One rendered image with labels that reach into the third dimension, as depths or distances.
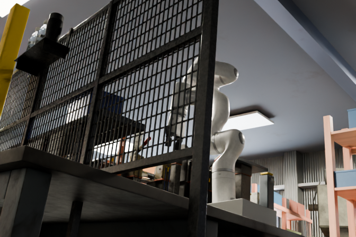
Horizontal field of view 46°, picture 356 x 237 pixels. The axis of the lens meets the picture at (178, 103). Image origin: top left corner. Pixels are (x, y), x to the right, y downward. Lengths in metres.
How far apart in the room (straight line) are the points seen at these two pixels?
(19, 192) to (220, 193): 1.23
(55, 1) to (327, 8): 3.16
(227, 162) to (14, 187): 1.28
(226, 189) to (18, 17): 1.71
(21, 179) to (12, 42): 1.78
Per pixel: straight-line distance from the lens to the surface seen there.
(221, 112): 2.33
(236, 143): 2.22
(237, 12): 5.11
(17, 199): 1.16
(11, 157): 1.16
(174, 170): 2.43
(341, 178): 4.51
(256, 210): 2.07
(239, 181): 2.65
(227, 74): 2.37
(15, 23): 2.92
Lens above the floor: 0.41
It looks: 23 degrees up
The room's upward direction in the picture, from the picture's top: 5 degrees clockwise
